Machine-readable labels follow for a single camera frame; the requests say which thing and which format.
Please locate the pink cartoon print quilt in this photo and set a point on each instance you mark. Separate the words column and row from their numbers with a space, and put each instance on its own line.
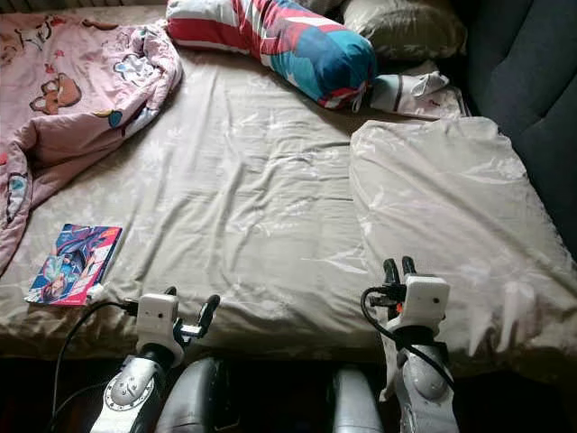
column 72, row 117

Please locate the large beige floral duvet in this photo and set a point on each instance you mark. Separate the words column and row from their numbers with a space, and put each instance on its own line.
column 460, row 207

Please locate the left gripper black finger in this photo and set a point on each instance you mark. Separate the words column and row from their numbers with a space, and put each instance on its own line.
column 208, row 311
column 170, row 292

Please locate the dark grey tufted sofa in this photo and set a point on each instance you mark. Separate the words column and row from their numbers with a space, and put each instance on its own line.
column 523, row 72

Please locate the grey robot leg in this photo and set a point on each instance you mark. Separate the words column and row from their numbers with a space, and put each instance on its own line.
column 194, row 397
column 356, row 401

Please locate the colourful blue pink book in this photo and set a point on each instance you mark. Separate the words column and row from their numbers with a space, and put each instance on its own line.
column 72, row 263

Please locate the grey robot left leg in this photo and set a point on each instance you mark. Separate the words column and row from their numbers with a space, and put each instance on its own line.
column 194, row 397

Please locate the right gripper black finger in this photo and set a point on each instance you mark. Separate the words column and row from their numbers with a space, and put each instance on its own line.
column 408, row 269
column 390, row 272

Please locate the white and teal folded cloth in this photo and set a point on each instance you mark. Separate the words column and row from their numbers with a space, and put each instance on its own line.
column 415, row 90

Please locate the grey robot right leg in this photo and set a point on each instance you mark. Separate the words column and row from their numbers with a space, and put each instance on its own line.
column 356, row 401

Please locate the beige pillow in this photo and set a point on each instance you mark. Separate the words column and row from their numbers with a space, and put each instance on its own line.
column 406, row 29

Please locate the red white blue striped pillow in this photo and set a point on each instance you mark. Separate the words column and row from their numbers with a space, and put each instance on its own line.
column 279, row 41

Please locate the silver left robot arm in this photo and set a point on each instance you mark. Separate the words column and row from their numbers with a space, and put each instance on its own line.
column 131, row 392

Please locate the bed with beige sheet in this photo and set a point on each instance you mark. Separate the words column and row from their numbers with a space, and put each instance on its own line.
column 252, row 198

